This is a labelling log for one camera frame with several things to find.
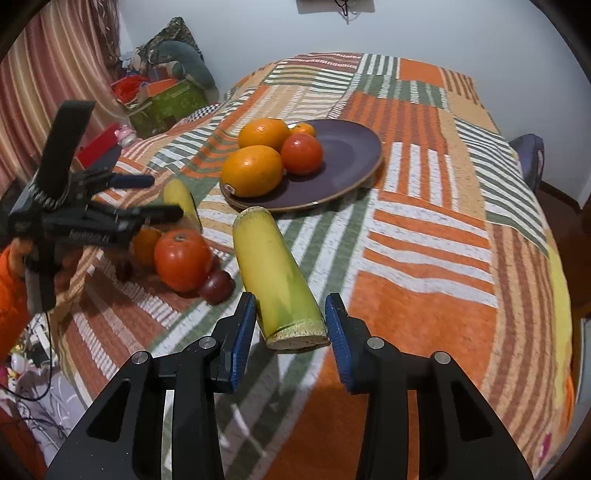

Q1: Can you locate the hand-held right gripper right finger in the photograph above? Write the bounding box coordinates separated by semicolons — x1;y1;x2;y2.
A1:
324;293;534;480

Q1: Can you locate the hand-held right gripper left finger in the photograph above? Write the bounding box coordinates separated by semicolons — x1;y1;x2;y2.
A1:
46;292;257;480

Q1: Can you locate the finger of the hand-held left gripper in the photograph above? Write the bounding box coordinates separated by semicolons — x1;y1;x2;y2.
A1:
108;204;184;247
90;170;155;191

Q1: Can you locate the long yellow sugarcane piece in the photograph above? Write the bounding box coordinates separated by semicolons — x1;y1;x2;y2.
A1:
232;207;331;350

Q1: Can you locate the purple plate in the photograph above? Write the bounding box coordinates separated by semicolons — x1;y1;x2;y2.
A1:
219;119;384;213

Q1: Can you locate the person's left forearm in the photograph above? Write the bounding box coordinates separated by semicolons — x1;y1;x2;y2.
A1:
0;240;34;367

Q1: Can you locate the short yellow sugarcane piece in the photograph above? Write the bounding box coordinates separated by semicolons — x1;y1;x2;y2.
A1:
163;179;204;234

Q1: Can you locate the small orange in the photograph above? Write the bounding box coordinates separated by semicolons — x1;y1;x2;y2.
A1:
132;226;162;268

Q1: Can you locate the red box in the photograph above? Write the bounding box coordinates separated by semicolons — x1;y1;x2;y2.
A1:
76;122;123;169

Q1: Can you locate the red tomato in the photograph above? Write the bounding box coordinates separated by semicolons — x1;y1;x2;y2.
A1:
154;229;214;293
281;133;324;176

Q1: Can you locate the dark red plum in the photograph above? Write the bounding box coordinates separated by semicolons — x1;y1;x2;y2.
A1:
198;269;235;304

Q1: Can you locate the green cardboard box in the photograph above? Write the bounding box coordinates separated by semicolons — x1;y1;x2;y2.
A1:
127;78;208;139

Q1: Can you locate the red cloth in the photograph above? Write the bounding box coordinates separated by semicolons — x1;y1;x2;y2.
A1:
111;76;151;105

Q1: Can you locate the checkered cloth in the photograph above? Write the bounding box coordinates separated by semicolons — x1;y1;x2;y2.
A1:
178;102;222;123

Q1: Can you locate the large orange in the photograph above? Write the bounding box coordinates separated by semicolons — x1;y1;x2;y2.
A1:
221;145;284;198
238;118;293;153

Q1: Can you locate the striped patchwork tablecloth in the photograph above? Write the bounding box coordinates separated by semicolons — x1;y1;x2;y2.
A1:
51;52;575;480

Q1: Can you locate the grey-green cushion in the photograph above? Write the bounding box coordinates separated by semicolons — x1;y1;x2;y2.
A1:
171;41;219;89

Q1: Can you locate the striped curtain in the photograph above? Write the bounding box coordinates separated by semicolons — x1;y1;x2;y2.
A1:
0;0;122;195

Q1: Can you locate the dark patterned cushion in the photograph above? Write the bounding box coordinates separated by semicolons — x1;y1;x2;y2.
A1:
139;17;204;65

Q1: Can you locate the grey floral cloth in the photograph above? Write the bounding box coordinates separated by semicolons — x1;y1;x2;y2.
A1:
0;369;90;467

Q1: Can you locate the blue chair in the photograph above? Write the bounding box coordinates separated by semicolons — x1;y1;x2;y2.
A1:
510;134;546;192

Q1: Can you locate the black cable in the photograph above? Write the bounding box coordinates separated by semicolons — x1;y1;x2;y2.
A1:
0;309;54;428

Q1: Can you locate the wall-mounted fixture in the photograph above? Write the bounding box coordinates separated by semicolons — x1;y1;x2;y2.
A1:
295;0;375;24

